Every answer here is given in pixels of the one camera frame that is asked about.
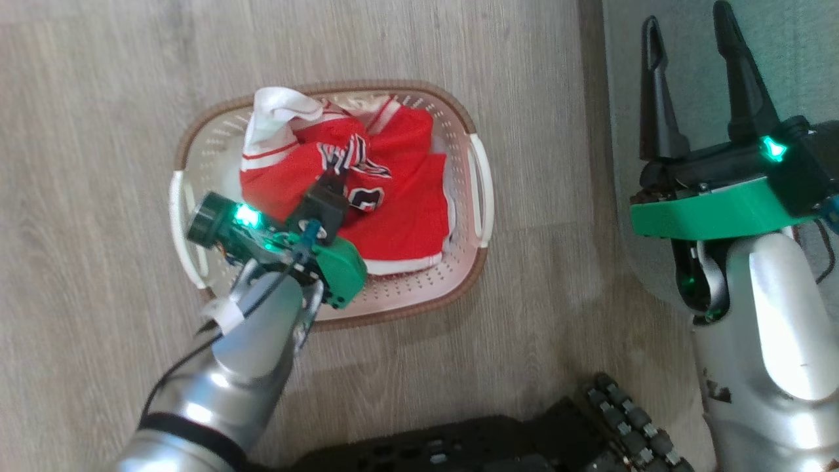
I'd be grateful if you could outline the grey fabric sofa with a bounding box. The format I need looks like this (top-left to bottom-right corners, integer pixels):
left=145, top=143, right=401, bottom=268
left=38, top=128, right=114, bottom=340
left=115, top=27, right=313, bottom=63
left=600, top=0, right=839, bottom=315

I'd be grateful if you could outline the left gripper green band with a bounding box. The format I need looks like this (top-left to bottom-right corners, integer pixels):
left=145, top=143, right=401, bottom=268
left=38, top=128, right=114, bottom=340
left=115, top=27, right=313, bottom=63
left=186, top=170, right=368, bottom=309

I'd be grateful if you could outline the blue cable clip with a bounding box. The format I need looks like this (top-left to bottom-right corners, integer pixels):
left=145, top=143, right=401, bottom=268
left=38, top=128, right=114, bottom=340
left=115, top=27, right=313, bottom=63
left=292, top=219, right=326, bottom=264

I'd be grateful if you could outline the cream laundry basket brown rim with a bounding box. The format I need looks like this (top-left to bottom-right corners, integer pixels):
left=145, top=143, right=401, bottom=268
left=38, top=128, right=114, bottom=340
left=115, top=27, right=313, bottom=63
left=168, top=80, right=495, bottom=330

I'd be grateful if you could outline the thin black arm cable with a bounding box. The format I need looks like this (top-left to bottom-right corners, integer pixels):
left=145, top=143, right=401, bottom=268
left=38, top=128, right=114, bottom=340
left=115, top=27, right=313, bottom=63
left=139, top=259, right=309, bottom=430
left=811, top=218, right=838, bottom=285

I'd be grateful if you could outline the red white sports jersey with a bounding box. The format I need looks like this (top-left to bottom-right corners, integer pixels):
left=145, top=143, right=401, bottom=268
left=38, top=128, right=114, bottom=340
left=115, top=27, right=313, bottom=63
left=239, top=87, right=454, bottom=276

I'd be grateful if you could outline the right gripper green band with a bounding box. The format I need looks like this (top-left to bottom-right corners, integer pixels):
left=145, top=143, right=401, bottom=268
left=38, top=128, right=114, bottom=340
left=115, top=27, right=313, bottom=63
left=629, top=0, right=839, bottom=241

